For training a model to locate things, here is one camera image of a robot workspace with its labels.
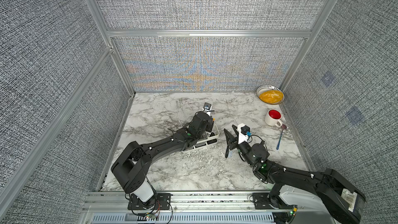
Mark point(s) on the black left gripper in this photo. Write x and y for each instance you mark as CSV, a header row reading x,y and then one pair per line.
x,y
210,124

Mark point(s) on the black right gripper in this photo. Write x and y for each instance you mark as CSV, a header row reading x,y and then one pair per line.
x,y
233,142

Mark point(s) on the cream toothbrush holder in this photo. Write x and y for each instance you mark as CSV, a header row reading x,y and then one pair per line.
x,y
207,139

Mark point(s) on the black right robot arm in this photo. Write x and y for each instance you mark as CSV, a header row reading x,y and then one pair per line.
x,y
341,198

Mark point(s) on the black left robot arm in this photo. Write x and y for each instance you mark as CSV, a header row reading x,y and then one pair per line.
x,y
131,167

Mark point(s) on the white mug red inside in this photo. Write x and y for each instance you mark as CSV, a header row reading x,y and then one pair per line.
x,y
273,118

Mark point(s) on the iridescent purple blue spoon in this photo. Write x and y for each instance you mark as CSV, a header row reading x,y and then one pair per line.
x,y
283,127

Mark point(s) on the patterned white bowl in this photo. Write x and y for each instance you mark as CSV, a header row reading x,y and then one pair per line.
x,y
262,89

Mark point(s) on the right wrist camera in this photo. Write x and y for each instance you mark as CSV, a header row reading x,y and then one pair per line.
x,y
243,133

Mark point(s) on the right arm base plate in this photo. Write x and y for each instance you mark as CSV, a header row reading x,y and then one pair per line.
x,y
263,201

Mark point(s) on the white vented cable duct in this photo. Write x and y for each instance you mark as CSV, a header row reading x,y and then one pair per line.
x,y
187,218

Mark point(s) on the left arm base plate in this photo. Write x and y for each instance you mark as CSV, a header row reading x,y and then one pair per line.
x,y
158,201

